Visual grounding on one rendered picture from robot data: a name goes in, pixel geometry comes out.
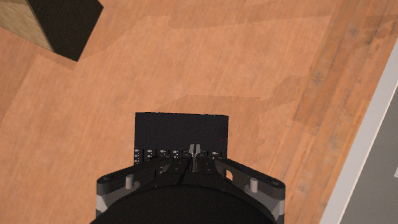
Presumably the black lighting desk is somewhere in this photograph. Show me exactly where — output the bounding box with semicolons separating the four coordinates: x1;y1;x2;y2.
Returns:
134;112;229;165

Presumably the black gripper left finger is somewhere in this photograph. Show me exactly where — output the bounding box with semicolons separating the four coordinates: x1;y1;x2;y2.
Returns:
96;144;195;217

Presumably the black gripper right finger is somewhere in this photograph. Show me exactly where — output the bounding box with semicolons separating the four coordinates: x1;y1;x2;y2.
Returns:
194;144;286;224

